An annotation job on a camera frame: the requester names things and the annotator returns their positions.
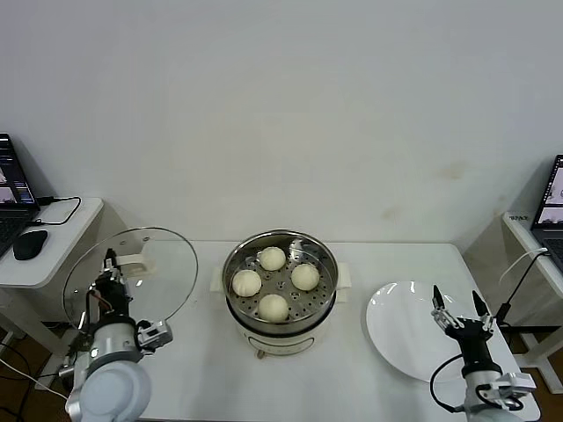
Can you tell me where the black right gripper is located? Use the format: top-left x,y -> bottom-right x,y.
429,284 -> 498,375

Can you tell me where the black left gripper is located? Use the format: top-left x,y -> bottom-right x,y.
92,248 -> 133,316

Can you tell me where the glass lid with cream handle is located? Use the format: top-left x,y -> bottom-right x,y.
62,226 -> 199,329

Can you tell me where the white steamed baozi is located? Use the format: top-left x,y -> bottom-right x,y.
258,246 -> 287,272
290,263 -> 320,292
257,293 -> 290,321
231,269 -> 264,297

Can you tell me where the steel perforated steamer basket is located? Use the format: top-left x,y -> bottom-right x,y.
209,228 -> 353,325

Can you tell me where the white round plate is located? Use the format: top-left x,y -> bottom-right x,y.
362,280 -> 480,383

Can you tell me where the black computer mouse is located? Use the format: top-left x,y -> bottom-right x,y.
12,229 -> 49,261

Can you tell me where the open black laptop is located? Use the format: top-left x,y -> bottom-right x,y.
530,154 -> 563,269
0,133 -> 41,260

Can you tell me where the cream electric cooker base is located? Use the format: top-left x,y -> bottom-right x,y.
210,287 -> 351,360

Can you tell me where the black cable with adapter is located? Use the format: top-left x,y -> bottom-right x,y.
495,251 -> 549,326

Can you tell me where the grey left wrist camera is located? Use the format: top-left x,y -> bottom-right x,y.
135,319 -> 173,353

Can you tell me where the flat white cable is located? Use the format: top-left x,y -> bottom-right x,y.
499,247 -> 550,282

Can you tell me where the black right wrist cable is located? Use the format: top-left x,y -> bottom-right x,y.
429,353 -> 467,414

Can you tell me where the black laptop charging cable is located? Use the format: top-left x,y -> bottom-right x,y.
26,195 -> 83,228

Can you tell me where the thin black cable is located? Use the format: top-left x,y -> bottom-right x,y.
0,340 -> 36,382

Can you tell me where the thin white cable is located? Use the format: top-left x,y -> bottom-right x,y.
0,355 -> 71,401

